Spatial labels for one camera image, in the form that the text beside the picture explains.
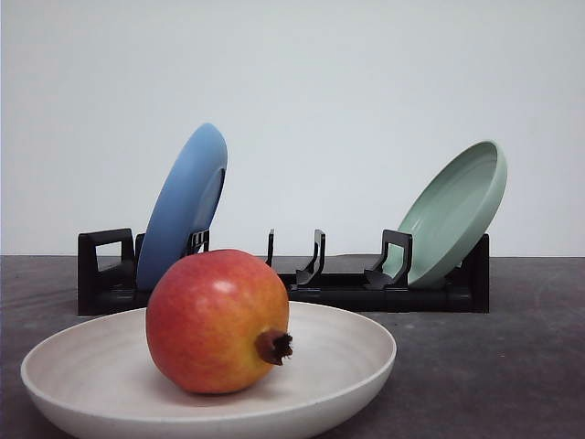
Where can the white plate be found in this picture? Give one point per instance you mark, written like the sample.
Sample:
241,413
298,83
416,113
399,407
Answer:
100,379

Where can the green plate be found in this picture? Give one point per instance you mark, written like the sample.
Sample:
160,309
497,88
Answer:
451,215

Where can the blue plate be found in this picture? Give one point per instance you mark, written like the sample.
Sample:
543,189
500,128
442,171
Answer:
186,201

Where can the black plastic dish rack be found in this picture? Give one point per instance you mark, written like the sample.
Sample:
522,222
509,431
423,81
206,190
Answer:
108,283

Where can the red yellow pomegranate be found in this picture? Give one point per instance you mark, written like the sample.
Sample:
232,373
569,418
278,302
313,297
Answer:
216,320

